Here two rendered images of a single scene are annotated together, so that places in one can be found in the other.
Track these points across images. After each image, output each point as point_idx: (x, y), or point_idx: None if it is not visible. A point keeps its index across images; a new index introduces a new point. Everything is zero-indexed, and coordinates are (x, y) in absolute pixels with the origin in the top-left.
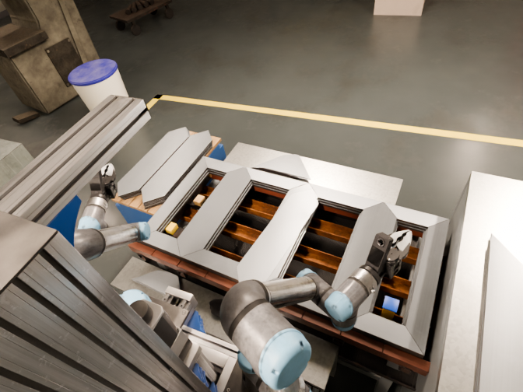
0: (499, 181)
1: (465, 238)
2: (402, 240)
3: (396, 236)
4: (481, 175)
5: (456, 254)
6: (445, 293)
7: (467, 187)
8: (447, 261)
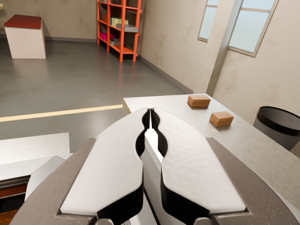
0: (144, 99)
1: (156, 147)
2: (171, 143)
3: (127, 142)
4: (131, 99)
5: (156, 168)
6: (168, 220)
7: (126, 111)
8: (143, 183)
